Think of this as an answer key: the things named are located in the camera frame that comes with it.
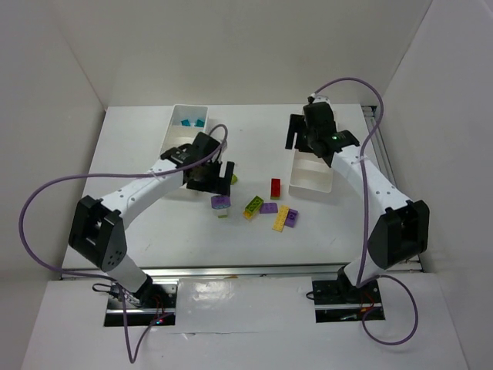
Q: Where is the purple square lego brick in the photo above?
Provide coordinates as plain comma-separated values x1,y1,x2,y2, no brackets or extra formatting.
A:
284,209,298,228

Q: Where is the aluminium front rail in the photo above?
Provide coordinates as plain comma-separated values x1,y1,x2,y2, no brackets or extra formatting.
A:
61,261,424,280

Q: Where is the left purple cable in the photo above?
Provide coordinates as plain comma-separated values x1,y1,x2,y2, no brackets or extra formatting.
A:
18,123,229,364

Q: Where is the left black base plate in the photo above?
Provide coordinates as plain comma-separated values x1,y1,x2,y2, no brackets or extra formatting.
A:
102,280,178,328

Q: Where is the left white divided container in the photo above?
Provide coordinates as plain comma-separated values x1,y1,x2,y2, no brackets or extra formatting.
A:
159,104,209,154

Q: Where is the red tall lego brick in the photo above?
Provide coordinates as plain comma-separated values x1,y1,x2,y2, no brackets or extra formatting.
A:
270,178,282,200

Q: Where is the aluminium rail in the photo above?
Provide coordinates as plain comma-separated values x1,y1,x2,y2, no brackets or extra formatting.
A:
361,106,421,264
61,261,424,280

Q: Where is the purple flat lego plate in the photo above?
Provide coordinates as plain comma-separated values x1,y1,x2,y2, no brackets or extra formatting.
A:
260,202,278,214

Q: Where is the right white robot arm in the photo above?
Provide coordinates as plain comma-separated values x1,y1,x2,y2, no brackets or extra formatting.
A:
285,95,430,298

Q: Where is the right white divided container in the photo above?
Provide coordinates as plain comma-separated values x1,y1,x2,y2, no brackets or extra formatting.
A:
288,150,334,200

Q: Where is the yellow long lego plate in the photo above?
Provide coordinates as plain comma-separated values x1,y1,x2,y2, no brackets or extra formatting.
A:
272,205,290,232

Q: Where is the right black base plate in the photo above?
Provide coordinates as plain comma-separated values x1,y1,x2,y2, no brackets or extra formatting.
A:
306,280,385,323

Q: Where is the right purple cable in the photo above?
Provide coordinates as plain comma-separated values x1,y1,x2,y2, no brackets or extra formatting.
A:
314,76,419,345

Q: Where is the purple rounded lego block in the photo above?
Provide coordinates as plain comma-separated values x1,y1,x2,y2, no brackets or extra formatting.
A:
211,195,231,210

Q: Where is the purple cable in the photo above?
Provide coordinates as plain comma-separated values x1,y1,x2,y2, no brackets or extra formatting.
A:
314,76,419,345
18,123,229,364

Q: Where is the white divided container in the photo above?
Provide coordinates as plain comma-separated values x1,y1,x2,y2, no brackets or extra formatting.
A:
159,104,209,154
288,150,334,200

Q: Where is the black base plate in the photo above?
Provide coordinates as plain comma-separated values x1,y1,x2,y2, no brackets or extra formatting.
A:
306,280,385,323
102,280,178,328

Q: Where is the aluminium right side rail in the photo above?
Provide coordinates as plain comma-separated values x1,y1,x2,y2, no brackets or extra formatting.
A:
361,106,421,264

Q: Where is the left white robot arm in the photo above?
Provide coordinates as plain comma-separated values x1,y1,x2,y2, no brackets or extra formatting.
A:
69,132,235,307

